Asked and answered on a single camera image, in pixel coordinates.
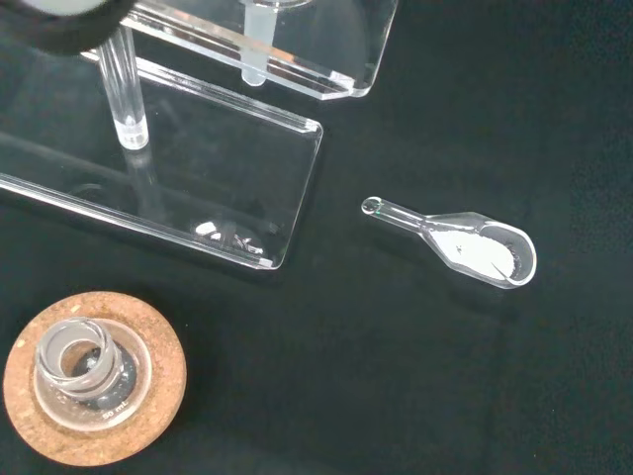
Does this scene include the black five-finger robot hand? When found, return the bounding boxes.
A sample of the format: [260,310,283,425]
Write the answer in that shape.
[0,0,140,55]

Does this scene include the clear plastic funnel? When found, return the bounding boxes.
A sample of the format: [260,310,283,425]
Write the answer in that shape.
[240,0,316,88]

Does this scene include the clear acrylic funnel stand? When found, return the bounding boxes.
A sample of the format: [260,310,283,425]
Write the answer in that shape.
[0,0,401,272]

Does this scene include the glass weighing funnel with powder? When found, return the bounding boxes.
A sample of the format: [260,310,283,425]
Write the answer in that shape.
[360,196,538,289]

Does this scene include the small round-bottom glass flask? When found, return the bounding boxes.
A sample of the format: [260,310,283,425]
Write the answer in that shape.
[33,318,152,429]

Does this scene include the black bench cloth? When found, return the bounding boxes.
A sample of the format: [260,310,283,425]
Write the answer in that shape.
[0,0,633,475]

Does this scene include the cork ring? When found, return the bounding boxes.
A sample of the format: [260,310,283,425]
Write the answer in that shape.
[2,291,189,468]

